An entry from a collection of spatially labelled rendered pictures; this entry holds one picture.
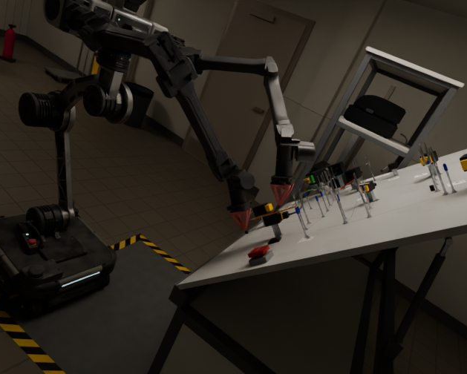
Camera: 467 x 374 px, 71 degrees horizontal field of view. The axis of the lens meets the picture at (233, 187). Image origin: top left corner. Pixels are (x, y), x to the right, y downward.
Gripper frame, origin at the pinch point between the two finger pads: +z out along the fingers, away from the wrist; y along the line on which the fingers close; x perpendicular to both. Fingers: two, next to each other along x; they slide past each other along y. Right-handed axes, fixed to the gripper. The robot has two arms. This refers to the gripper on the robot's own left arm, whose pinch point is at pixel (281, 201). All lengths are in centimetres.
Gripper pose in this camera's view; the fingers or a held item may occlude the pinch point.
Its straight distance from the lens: 117.2
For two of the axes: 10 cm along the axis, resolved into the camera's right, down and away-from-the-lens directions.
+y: 3.4, -1.4, 9.3
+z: -0.5, 9.9, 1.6
